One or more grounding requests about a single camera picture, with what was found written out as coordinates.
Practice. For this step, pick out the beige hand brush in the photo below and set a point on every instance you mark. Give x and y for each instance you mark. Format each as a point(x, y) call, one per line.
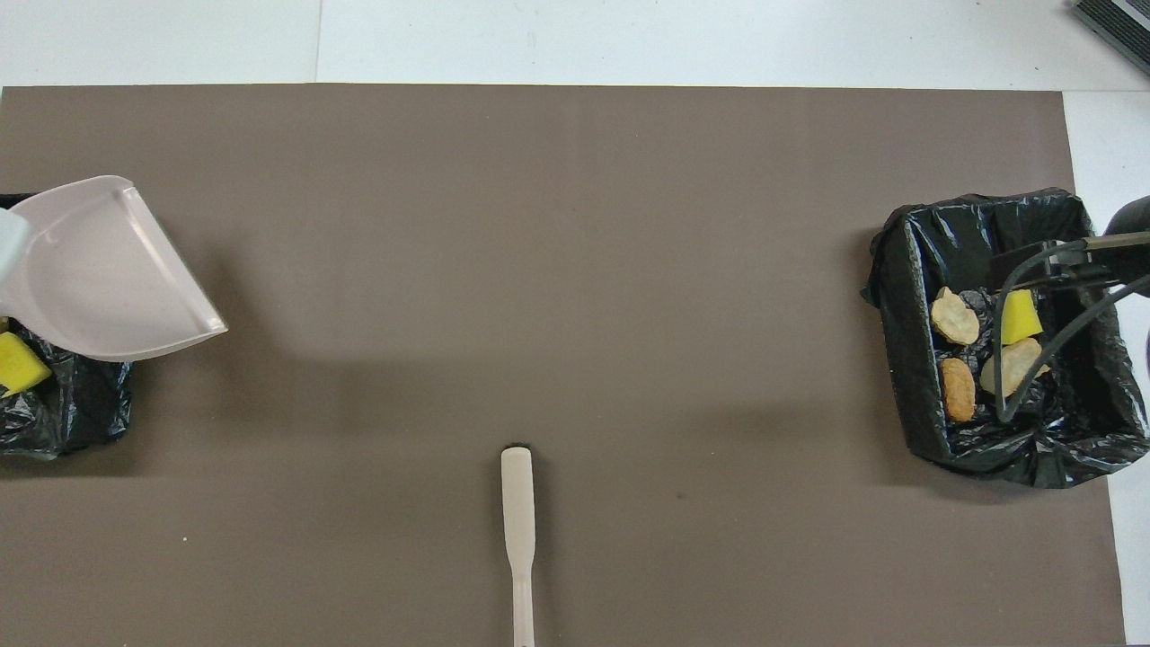
point(518, 512)

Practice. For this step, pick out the striped orange bread piece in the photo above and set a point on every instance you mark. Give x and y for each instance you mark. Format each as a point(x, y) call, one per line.
point(954, 319)

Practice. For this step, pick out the brown oval bread roll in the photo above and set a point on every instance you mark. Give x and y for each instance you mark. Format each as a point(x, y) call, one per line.
point(958, 391)

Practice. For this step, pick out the large pale bread chunk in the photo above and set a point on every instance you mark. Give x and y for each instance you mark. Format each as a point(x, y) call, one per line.
point(1015, 364)

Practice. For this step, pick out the plain yellow sponge piece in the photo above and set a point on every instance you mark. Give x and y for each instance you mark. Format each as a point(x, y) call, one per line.
point(1021, 316)

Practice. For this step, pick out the beige plastic dustpan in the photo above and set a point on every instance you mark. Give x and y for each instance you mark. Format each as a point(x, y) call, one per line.
point(99, 279)

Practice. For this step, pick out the yellow sponge green edge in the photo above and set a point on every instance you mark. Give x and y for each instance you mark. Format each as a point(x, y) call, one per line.
point(18, 364)

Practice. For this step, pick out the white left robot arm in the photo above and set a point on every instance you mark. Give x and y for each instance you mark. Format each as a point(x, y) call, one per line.
point(11, 247)

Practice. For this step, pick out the black bag lined bin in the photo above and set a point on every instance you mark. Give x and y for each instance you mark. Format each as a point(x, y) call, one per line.
point(1078, 431)
point(81, 404)

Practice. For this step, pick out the brown table mat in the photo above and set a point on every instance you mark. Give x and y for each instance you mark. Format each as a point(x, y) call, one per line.
point(575, 270)

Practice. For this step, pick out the dark grey ridged device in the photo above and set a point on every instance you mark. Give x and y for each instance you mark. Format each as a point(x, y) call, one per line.
point(1123, 22)

